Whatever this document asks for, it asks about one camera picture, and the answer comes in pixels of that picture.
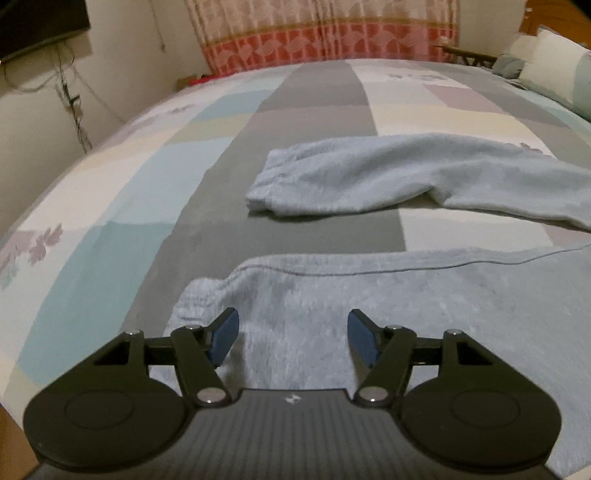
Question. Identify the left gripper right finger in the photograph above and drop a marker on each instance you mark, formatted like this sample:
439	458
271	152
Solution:
387	353

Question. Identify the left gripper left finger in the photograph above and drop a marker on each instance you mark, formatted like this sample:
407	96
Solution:
199	351

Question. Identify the light blue fleece pants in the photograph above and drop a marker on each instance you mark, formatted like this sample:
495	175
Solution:
392	295

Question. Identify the patchwork pastel bed sheet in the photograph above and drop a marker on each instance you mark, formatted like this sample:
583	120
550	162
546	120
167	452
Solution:
115	241

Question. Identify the red patterned curtain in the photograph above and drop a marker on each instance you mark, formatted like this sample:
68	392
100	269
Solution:
243	35

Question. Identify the pastel patchwork pillow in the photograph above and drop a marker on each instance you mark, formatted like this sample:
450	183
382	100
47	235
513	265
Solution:
559	69

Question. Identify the brown wooden headboard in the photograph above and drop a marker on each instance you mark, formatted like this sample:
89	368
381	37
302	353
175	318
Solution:
486	28

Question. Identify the wall mounted black television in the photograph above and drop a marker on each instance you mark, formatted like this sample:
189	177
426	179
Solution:
27	25

